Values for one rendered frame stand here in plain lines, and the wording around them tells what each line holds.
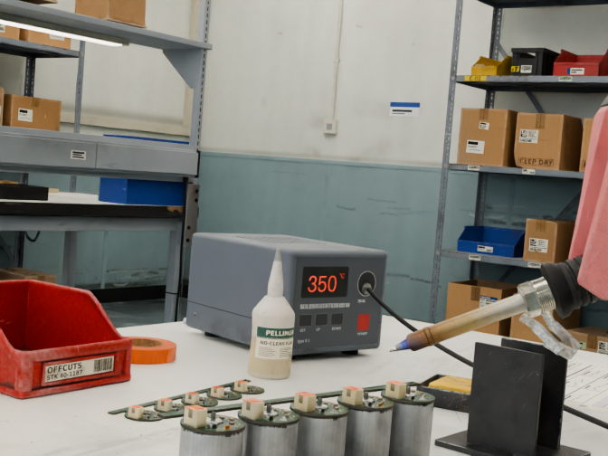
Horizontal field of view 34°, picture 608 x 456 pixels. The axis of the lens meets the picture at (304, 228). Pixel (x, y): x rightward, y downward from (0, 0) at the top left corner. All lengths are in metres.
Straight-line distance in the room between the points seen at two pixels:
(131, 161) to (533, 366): 2.91
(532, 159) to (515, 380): 4.29
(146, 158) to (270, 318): 2.74
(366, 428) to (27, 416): 0.26
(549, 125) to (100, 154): 2.35
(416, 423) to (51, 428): 0.24
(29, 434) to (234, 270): 0.34
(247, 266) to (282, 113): 5.40
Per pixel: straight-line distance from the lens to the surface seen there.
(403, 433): 0.45
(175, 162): 3.58
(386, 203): 5.75
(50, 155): 3.20
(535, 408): 0.60
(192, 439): 0.38
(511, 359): 0.60
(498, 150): 4.92
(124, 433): 0.60
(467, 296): 5.00
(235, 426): 0.38
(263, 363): 0.76
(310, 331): 0.84
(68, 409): 0.65
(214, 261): 0.90
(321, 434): 0.41
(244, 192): 6.40
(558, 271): 0.43
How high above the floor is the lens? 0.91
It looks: 3 degrees down
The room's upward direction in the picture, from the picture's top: 5 degrees clockwise
